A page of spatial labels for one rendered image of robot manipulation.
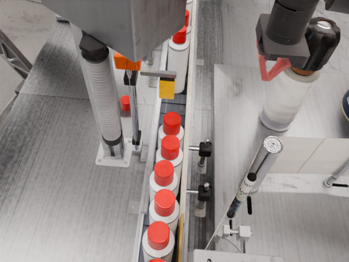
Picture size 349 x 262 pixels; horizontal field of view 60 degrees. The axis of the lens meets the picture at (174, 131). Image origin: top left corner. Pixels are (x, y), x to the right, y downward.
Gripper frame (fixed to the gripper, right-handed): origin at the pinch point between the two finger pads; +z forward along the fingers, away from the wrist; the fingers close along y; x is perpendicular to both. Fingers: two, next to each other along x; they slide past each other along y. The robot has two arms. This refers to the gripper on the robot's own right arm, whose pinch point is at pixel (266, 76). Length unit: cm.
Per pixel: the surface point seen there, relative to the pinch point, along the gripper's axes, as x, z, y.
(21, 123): 58, 31, 7
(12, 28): 149, 110, 153
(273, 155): -2.6, 9.1, -10.8
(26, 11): 147, 110, 176
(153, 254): 17.3, 10.6, -29.4
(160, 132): 18.4, 10.0, -7.0
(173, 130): 15.9, 7.5, -8.0
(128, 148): 27.9, 31.0, 1.9
